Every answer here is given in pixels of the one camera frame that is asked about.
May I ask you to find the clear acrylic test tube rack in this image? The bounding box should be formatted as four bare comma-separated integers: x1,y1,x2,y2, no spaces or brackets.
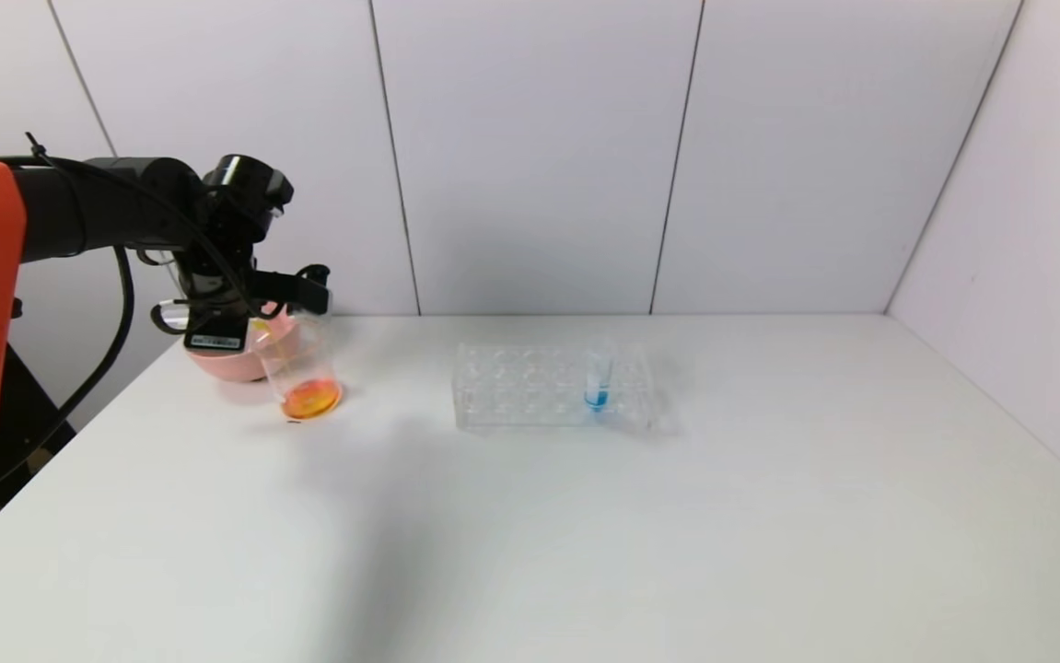
453,341,658,433

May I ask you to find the clear glass beaker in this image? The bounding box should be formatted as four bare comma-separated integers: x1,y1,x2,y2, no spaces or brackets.
256,318,347,425

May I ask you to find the test tube with blue pigment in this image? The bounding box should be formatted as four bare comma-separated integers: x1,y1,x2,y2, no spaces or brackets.
584,335,613,413

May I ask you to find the pink bowl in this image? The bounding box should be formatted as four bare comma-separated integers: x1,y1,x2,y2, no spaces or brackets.
181,308,302,383

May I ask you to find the test tube with yellow pigment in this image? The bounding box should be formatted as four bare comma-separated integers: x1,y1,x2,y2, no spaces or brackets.
251,307,334,340

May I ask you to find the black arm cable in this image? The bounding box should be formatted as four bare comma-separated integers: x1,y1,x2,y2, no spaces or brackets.
0,247,136,498

